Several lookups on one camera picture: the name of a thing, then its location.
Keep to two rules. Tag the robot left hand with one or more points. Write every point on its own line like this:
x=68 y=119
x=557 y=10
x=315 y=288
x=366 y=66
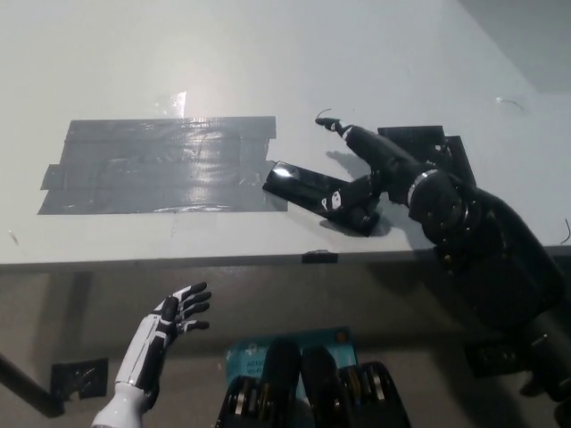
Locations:
x=156 y=339

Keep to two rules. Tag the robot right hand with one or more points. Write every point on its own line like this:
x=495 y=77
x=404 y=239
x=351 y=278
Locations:
x=383 y=156

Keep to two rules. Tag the black robot legs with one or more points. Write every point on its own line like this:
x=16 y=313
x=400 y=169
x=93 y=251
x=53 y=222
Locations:
x=321 y=383

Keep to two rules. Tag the small black tape strip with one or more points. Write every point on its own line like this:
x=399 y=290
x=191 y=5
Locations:
x=320 y=257

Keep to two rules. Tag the grey duct tape patch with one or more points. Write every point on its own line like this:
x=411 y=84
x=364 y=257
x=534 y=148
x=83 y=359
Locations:
x=134 y=178

